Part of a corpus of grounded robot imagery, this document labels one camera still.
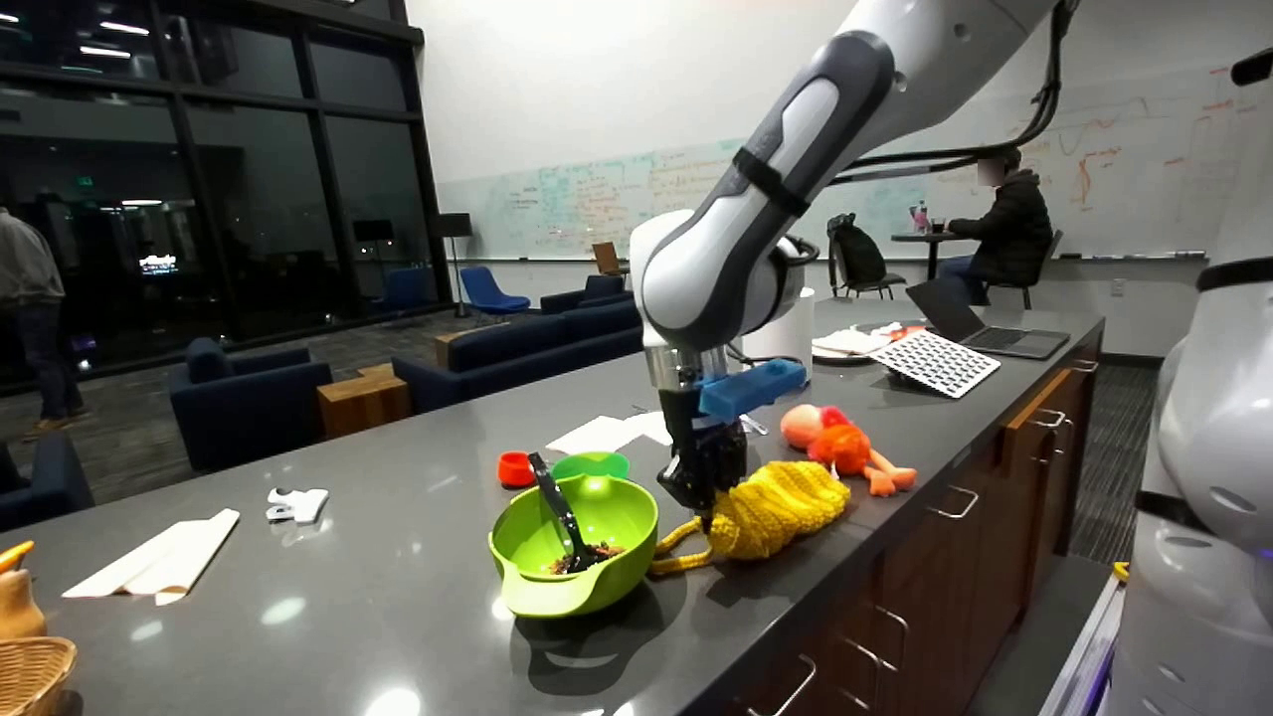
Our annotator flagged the seated person in black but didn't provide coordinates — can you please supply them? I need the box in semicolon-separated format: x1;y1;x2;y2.
942;137;1054;311

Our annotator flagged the white keyboard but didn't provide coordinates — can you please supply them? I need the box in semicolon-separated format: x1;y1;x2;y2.
868;326;1007;403

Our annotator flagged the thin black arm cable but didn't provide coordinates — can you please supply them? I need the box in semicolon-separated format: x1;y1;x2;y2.
827;0;1079;190

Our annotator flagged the dark blue sofa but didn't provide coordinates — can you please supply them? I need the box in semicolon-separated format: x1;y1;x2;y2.
392;274;649;413

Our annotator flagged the black spoon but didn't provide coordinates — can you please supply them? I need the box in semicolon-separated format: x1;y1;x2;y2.
526;448;609;578

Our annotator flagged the stack of white papers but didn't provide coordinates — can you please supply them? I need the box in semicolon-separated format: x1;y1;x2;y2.
810;316;906;367

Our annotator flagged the white paper sheet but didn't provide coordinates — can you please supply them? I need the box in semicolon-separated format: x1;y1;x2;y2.
543;410;672;460

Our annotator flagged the wooden figure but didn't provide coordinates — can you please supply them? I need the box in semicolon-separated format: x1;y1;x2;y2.
0;536;52;640

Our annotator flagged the wooden bowl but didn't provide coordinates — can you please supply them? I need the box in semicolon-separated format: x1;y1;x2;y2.
0;632;79;716

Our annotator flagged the lime green bowl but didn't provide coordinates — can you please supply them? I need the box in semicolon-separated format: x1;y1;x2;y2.
485;473;666;624

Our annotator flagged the small green cup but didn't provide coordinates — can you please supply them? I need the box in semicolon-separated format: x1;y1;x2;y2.
544;448;638;489

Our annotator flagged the black backpack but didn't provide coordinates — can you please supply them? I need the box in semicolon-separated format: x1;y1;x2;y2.
823;210;906;300

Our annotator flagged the small dark table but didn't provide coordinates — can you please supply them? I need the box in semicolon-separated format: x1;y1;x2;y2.
886;226;987;282

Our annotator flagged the brown wooden cabinet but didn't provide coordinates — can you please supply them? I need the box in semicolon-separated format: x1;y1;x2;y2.
690;351;1105;716

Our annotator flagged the small white wrapper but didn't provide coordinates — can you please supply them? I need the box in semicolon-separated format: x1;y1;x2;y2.
265;485;336;527

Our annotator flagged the person in grey top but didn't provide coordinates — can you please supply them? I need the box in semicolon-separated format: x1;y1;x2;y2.
0;202;87;428

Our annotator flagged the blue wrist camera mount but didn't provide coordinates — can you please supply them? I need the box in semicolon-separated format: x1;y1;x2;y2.
693;353;814;425

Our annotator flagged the small red cup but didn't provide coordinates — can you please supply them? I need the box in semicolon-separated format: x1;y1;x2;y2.
494;448;543;494

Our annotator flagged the dark blue armchair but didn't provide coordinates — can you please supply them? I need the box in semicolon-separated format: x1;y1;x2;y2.
168;332;336;475
0;432;95;531

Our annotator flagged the dark laptop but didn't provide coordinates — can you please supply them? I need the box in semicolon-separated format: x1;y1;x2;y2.
905;274;1075;367

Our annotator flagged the blue chair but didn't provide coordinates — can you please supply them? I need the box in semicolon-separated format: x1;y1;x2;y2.
453;263;534;316

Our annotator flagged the wooden crate table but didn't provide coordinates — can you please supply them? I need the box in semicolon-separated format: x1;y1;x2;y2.
316;357;413;441

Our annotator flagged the orange pink plush toy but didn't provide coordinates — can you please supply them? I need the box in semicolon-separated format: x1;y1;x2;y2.
775;403;924;502

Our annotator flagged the folded white paper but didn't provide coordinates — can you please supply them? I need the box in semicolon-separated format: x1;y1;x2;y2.
56;503;249;609

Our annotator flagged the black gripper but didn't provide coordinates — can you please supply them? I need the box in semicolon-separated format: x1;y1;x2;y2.
658;380;751;531

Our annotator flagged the white paper towel roll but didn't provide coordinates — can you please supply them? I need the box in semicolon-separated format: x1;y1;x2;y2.
741;289;820;367

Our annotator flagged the yellow knitted cloth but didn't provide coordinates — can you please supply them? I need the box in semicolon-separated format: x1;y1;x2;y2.
649;456;855;580

